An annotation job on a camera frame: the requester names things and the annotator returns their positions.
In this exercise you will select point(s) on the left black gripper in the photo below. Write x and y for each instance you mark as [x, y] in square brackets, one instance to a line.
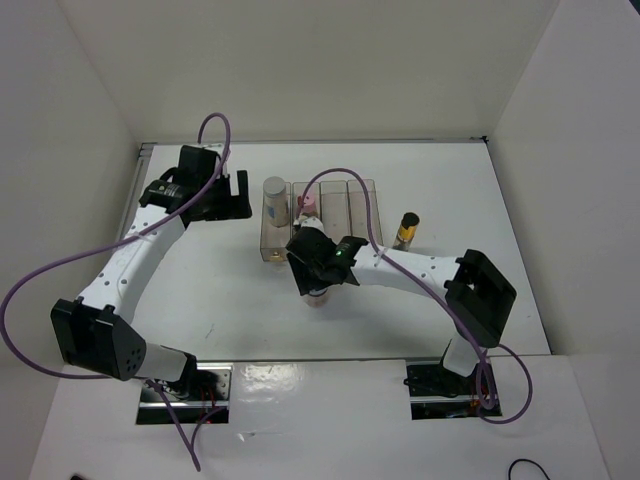
[235, 206]

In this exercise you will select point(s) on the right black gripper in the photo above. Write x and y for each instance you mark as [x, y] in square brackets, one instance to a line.
[299, 268]

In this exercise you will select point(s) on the red label spice jar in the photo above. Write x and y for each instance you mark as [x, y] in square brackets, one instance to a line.
[317, 298]

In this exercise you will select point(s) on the blue label spice bottle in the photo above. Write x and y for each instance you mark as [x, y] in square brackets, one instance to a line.
[276, 201]

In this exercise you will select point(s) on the pink cap spice bottle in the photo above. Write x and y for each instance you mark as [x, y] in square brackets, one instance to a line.
[307, 206]

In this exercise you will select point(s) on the black cap yellow bottle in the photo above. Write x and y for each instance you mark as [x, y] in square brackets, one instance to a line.
[406, 231]

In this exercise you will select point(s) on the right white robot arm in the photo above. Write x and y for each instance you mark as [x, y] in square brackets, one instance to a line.
[470, 288]

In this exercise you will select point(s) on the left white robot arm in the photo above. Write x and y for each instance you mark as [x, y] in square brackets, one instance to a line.
[94, 331]

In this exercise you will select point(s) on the clear organizer bin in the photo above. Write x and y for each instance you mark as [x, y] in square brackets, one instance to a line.
[364, 211]
[335, 209]
[300, 189]
[273, 240]

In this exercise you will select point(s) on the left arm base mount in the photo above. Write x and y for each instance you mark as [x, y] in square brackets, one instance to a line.
[206, 400]

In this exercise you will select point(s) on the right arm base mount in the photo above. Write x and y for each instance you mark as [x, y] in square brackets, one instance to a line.
[438, 394]

